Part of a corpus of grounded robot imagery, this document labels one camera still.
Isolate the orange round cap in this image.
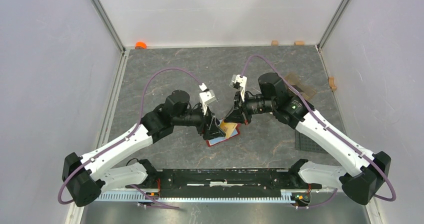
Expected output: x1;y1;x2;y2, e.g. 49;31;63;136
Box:
134;41;147;50

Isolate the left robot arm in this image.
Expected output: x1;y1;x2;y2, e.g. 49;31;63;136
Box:
58;89;225;207

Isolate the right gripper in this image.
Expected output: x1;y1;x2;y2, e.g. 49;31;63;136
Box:
224;89;276;126

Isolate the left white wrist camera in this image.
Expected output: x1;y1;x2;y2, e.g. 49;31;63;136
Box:
199;83;217;116

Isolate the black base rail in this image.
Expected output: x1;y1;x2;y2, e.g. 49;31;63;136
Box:
137;168;322;198

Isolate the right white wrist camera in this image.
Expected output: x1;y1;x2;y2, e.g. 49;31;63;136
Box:
229;74;247;103

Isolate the tiered acrylic card stand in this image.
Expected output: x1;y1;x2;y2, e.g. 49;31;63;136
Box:
284;72;317;101

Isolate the gold credit card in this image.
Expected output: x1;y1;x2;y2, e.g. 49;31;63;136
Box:
219;121;238;139

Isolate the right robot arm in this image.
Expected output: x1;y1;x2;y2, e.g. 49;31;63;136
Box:
224;72;391;205

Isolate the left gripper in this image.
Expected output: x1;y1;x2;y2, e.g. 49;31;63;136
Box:
173;101;226;140

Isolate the grey studded baseplate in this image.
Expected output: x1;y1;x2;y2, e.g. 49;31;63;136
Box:
294;130;327;154

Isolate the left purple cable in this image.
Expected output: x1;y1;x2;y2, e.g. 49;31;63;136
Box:
57;67;204;210

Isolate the small wooden block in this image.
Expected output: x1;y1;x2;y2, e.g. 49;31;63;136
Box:
294;40;305;46
271;40;279;46

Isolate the curved wooden piece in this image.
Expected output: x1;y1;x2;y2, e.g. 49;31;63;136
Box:
328;76;338;92

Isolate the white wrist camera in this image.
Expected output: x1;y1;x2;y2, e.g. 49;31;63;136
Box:
229;74;247;103
199;83;217;116

